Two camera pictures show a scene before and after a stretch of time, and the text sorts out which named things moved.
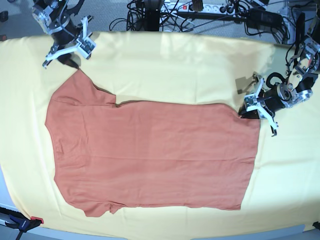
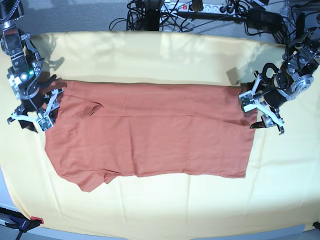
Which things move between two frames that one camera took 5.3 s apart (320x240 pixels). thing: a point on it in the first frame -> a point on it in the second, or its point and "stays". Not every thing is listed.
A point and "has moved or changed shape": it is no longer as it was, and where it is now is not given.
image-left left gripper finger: [51, 56] -> [24, 124]
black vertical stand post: [152, 19] stays
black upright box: [300, 31] stays
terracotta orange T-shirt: [148, 153] has moved or changed shape
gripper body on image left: [71, 32] -> [34, 103]
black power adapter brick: [263, 18] stays
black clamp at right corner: [316, 225] stays
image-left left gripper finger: [85, 20] -> [54, 92]
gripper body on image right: [274, 98] stays
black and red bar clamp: [19, 221] stays
